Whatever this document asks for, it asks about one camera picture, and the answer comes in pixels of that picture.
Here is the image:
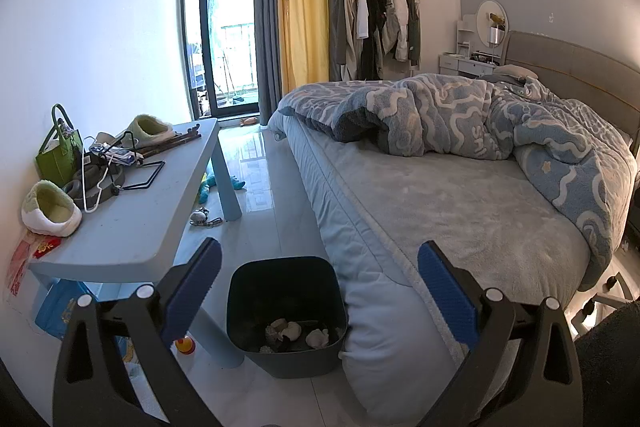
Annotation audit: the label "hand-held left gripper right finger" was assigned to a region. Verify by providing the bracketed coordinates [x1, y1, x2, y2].
[417, 241, 586, 427]

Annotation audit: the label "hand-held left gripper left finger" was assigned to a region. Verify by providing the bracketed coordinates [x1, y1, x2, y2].
[52, 237, 223, 427]

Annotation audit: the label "dark plastic waste bin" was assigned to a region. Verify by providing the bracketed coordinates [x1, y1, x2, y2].
[226, 256, 349, 379]

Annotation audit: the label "bed with grey sheet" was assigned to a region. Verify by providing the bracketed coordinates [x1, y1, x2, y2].
[267, 104, 640, 427]

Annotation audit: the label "light blue table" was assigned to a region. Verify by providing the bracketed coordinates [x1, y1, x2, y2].
[27, 118, 244, 370]

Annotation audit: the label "blue plush toy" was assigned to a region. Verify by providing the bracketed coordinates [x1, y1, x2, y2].
[197, 172, 247, 206]

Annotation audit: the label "blue printed package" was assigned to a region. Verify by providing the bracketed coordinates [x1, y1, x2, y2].
[34, 279, 101, 341]

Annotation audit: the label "dark wooden sticks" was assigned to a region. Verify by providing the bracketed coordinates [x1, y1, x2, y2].
[135, 124, 202, 158]

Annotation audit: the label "red paper envelope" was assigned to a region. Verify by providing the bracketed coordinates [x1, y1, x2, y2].
[7, 234, 61, 304]

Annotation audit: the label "green fluffy slipper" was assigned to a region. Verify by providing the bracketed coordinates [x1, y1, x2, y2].
[125, 114, 176, 147]
[21, 179, 83, 238]

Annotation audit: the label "person's dark fleece clothing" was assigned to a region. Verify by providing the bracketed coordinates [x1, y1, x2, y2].
[572, 299, 640, 427]

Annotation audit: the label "blue patterned fleece blanket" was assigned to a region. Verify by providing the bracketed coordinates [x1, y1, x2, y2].
[276, 73, 639, 293]

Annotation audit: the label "green tote bag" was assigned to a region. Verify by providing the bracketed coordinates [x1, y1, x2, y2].
[35, 103, 85, 188]

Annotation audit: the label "white vanity table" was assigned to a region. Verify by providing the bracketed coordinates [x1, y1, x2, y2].
[439, 14, 506, 80]

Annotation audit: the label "grey pillow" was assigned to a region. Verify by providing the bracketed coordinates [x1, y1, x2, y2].
[495, 64, 541, 83]

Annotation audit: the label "grey padded headboard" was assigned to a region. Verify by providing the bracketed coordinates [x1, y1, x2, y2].
[502, 31, 640, 158]

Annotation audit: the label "grey green garment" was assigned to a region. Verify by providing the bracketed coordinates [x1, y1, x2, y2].
[405, 0, 424, 63]

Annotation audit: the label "white coat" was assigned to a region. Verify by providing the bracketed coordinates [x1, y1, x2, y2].
[382, 0, 414, 63]

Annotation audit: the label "round mirror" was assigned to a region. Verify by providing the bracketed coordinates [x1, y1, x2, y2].
[476, 0, 509, 50]

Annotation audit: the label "beige coat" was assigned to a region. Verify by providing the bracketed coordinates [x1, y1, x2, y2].
[331, 0, 359, 80]

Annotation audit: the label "black jacket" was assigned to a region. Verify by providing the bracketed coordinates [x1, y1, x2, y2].
[355, 0, 389, 80]

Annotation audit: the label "glass sliding door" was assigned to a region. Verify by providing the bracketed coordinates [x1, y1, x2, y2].
[181, 0, 261, 120]

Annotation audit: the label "white shirt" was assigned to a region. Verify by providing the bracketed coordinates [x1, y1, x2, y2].
[356, 0, 371, 40]

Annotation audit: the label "small grey keychain toy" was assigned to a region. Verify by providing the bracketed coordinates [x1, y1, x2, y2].
[189, 206, 224, 228]

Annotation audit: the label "grey coiled strap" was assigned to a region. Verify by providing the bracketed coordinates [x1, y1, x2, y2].
[65, 164, 126, 204]

